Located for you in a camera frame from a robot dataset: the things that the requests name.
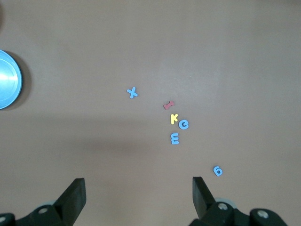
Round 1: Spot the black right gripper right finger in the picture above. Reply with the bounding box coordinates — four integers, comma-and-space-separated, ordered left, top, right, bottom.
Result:
190, 176, 288, 226

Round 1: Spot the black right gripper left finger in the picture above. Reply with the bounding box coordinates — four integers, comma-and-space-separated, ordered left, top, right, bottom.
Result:
0, 178, 87, 226

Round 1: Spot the blue foam letter E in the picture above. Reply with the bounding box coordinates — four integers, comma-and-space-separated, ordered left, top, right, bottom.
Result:
169, 132, 180, 145

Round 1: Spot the blue foam letter X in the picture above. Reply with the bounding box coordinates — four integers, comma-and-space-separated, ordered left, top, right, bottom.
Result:
126, 87, 139, 99

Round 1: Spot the blue plate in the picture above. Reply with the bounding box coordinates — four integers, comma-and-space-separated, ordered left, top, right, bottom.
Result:
0, 49, 24, 110

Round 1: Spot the brown table cover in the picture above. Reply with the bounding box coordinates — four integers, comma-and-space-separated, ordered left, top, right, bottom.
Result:
0, 0, 301, 226

